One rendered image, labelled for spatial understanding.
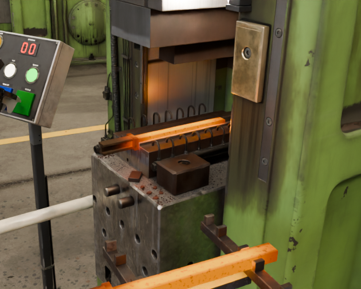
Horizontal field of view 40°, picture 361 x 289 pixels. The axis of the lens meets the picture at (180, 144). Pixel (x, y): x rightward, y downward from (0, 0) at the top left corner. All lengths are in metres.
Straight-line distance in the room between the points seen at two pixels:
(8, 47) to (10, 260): 1.24
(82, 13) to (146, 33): 4.97
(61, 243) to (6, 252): 0.27
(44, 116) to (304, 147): 0.91
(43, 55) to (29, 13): 4.58
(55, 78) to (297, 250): 0.94
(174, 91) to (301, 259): 0.71
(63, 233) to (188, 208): 1.63
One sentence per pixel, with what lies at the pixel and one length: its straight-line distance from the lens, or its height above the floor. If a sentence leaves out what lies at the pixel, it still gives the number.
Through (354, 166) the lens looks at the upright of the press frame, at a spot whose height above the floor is 1.04.
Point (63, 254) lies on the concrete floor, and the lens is 2.69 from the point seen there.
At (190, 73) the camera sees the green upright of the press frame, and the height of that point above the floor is 1.10.
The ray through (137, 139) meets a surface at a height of 1.01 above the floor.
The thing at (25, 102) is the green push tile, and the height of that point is 1.01.
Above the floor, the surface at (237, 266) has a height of 1.01.
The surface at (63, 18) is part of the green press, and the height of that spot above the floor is 0.56.
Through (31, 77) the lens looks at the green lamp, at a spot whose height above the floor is 1.08.
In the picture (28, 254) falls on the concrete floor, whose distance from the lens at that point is 2.72.
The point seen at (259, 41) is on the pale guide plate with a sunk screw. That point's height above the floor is 1.32.
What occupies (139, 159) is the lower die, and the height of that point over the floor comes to 0.95.
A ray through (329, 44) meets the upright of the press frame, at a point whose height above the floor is 1.34.
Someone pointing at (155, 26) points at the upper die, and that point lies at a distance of 1.25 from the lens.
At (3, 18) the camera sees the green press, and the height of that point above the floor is 0.52.
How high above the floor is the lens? 1.53
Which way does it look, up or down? 23 degrees down
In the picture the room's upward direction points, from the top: 2 degrees clockwise
